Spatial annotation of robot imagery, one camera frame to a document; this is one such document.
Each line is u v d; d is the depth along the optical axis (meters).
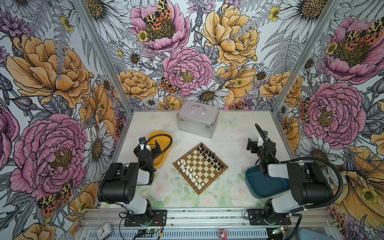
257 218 0.74
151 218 0.73
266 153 0.73
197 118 0.99
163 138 0.77
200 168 0.90
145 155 0.71
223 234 0.66
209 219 0.76
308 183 0.46
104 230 0.70
